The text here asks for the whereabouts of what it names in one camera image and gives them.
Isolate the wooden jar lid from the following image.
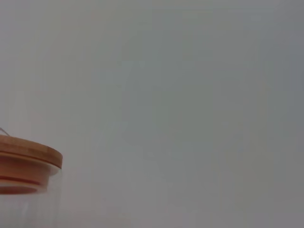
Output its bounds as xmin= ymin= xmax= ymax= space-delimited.
xmin=0 ymin=127 xmax=63 ymax=195

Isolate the glass water dispenser jar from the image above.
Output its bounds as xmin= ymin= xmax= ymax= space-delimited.
xmin=0 ymin=166 xmax=64 ymax=228

